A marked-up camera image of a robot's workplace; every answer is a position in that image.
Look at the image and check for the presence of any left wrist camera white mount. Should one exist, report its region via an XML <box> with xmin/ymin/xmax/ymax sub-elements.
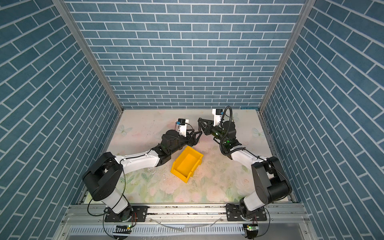
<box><xmin>176</xmin><ymin>119</ymin><xmax>189</xmax><ymax>137</ymax></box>

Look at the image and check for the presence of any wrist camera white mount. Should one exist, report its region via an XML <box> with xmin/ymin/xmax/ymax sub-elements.
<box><xmin>212</xmin><ymin>109</ymin><xmax>224</xmax><ymax>127</ymax></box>
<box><xmin>176</xmin><ymin>119</ymin><xmax>189</xmax><ymax>137</ymax></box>

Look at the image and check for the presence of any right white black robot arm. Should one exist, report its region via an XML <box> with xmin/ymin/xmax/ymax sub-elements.
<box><xmin>198</xmin><ymin>118</ymin><xmax>292</xmax><ymax>219</ymax></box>

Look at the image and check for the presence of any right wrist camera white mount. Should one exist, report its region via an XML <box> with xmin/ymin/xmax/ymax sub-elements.
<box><xmin>212</xmin><ymin>109</ymin><xmax>224</xmax><ymax>127</ymax></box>

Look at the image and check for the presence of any controller board with leds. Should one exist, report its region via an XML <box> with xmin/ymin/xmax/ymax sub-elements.
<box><xmin>113</xmin><ymin>225</ymin><xmax>133</xmax><ymax>235</ymax></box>
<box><xmin>243</xmin><ymin>224</ymin><xmax>259</xmax><ymax>232</ymax></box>

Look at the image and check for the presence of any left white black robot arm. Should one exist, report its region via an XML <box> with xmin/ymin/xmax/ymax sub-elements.
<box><xmin>82</xmin><ymin>130</ymin><xmax>202</xmax><ymax>215</ymax></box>

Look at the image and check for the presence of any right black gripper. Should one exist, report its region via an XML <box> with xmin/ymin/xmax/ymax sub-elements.
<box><xmin>199</xmin><ymin>119</ymin><xmax>228</xmax><ymax>146</ymax></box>

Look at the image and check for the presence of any right controller board with LEDs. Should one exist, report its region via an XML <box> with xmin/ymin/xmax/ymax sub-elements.
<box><xmin>243</xmin><ymin>224</ymin><xmax>259</xmax><ymax>232</ymax></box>

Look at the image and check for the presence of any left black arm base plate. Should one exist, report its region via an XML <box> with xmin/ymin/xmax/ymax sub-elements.
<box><xmin>105</xmin><ymin>206</ymin><xmax>149</xmax><ymax>223</ymax></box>

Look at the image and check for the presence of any black handled screwdriver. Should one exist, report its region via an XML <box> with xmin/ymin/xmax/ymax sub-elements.
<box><xmin>196</xmin><ymin>128</ymin><xmax>203</xmax><ymax>137</ymax></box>

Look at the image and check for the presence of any yellow plastic bin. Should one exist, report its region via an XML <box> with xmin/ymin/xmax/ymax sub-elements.
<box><xmin>171</xmin><ymin>146</ymin><xmax>204</xmax><ymax>183</ymax></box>

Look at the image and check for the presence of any aluminium front rail frame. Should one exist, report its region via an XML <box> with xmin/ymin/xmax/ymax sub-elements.
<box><xmin>54</xmin><ymin>202</ymin><xmax>317</xmax><ymax>240</ymax></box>

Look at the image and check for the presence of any left controller board with LEDs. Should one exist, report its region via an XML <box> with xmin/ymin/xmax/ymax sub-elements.
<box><xmin>113</xmin><ymin>225</ymin><xmax>133</xmax><ymax>235</ymax></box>

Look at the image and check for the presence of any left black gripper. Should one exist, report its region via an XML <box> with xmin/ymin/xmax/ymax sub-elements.
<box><xmin>168</xmin><ymin>128</ymin><xmax>202</xmax><ymax>156</ymax></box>

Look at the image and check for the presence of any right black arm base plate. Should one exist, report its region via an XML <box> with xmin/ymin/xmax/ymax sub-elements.
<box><xmin>225</xmin><ymin>204</ymin><xmax>267</xmax><ymax>222</ymax></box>

